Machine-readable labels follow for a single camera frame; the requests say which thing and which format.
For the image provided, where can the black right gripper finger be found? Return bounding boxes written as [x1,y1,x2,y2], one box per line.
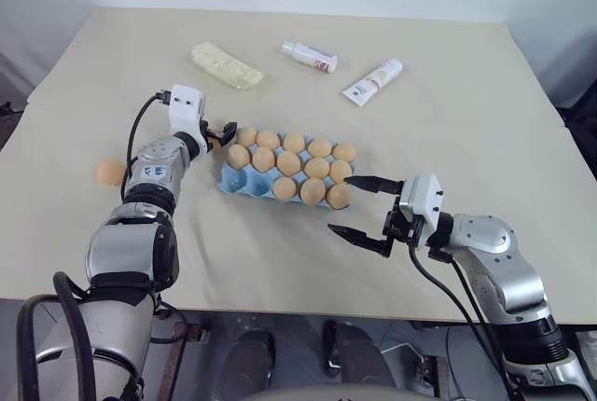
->
[326,223,394,258]
[343,175,405,196]

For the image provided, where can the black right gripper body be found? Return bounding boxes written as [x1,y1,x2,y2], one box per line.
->
[382,191,423,247]

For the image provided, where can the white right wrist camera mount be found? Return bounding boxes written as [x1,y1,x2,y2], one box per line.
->
[398,173,445,251]

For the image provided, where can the dark rounded shape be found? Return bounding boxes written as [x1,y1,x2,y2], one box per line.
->
[323,320,389,391]
[225,328,277,395]

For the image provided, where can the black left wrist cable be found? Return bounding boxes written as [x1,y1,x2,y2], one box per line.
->
[119,89,173,202]

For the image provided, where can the rusty metal table frame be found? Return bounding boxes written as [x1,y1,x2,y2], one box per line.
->
[157,320,207,401]

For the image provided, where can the blue egg carton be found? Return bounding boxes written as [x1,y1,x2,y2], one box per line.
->
[217,128,360,213]

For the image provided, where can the white cream tube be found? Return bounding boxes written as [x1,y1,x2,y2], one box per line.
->
[340,57,404,109]

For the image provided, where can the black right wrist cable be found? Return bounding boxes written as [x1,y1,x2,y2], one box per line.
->
[407,241,520,401]
[448,258,517,393]

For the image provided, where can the white plastic bottle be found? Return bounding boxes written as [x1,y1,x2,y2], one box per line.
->
[281,40,340,76]

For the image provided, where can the thick black cable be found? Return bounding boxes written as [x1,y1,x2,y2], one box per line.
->
[51,270,98,401]
[15,293,78,401]

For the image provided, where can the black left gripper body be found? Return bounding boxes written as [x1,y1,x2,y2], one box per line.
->
[198,117,214,153]

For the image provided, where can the clear bag of white food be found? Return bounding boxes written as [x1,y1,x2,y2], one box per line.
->
[189,41,265,92]

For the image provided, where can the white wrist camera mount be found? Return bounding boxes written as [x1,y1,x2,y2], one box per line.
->
[398,173,445,251]
[166,84,208,155]

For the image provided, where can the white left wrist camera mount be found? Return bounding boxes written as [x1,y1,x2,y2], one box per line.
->
[166,84,208,155]

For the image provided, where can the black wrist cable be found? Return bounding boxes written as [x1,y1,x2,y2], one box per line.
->
[407,241,520,401]
[448,258,517,393]
[119,89,173,202]

